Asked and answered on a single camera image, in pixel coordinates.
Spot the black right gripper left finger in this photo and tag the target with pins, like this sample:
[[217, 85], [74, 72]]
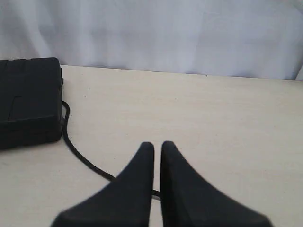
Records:
[[124, 202]]

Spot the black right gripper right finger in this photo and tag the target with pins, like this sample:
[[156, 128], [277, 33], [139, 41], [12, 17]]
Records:
[[188, 200]]

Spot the black plastic carry case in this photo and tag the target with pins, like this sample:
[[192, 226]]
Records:
[[30, 102]]

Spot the white backdrop cloth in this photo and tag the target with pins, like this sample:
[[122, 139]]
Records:
[[251, 38]]

